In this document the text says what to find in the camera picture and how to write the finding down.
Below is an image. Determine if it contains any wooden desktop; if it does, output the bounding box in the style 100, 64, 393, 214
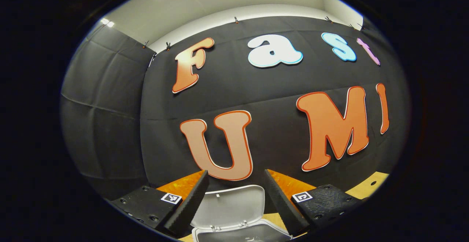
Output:
178, 171, 389, 242

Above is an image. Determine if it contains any black backdrop cloth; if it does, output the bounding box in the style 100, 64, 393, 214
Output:
60, 16, 410, 213

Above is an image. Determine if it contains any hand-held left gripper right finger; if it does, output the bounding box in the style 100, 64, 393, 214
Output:
264, 169, 363, 237

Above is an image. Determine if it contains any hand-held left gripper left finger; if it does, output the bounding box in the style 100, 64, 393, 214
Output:
110, 170, 210, 237

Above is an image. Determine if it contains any white desktop garbage bin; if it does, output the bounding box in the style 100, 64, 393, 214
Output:
190, 184, 293, 242

